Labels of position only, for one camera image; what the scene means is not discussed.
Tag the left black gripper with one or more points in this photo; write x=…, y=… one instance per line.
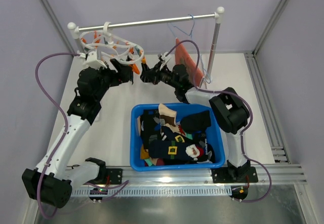
x=124, y=70

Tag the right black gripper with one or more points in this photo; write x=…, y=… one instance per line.
x=153, y=74

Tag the black white pinstripe sock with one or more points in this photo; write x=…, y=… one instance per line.
x=131, y=75

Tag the white oval clip hanger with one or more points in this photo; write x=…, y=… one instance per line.
x=111, y=46

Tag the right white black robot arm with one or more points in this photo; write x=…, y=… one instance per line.
x=232, y=113

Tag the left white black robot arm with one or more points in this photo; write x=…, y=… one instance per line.
x=49, y=182

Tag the orange clothes peg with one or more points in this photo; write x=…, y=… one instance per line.
x=135, y=69

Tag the teal clothes peg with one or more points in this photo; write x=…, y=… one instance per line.
x=138, y=50

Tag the orange bear towel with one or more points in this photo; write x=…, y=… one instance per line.
x=183, y=57

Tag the beige brown sock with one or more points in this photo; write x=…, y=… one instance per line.
x=166, y=115

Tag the blue plastic bin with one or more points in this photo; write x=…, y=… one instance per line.
x=174, y=136

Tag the white clothes rack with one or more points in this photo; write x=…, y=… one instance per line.
x=151, y=32

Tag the navy santa belt sock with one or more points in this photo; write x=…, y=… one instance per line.
x=180, y=152

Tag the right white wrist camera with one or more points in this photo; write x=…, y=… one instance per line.
x=164, y=58

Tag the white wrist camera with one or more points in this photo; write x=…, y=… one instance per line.
x=164, y=58
x=92, y=60

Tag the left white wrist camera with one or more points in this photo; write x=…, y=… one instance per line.
x=92, y=60

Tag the blue wire hanger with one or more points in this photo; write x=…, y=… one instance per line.
x=206, y=79

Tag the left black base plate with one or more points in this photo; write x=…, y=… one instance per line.
x=113, y=176

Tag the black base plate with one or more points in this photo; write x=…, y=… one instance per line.
x=225, y=175
x=113, y=176

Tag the aluminium rail frame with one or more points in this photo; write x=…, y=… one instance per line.
x=108, y=139

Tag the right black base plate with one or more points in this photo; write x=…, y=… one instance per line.
x=225, y=175

